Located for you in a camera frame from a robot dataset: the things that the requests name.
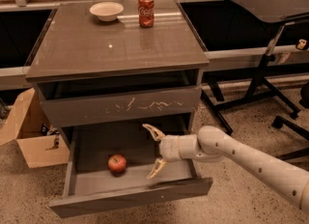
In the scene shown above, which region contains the red cola can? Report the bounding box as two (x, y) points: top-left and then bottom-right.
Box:
(138, 0), (155, 27)

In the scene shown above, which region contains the black rolling stand table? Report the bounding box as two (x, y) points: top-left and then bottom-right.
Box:
(200, 0), (309, 136)

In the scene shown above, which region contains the grey drawer cabinet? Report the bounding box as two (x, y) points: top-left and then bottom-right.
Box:
(26, 0), (208, 142)

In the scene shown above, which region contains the black office chair base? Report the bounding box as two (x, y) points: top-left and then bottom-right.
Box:
(270, 81), (309, 162)

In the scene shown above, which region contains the cardboard box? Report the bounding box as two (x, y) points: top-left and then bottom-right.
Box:
(0, 89), (70, 168)

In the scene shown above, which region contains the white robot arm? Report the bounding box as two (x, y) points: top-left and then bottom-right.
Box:
(142, 124), (309, 212)

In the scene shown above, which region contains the white bowl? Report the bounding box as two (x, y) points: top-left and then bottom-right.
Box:
(90, 2), (124, 22)

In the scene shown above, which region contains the open grey drawer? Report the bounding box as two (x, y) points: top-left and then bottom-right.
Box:
(50, 120), (212, 218)

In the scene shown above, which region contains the red apple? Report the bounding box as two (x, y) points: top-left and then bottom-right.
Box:
(108, 154), (126, 173)

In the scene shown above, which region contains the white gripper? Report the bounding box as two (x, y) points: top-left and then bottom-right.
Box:
(142, 124), (181, 179)

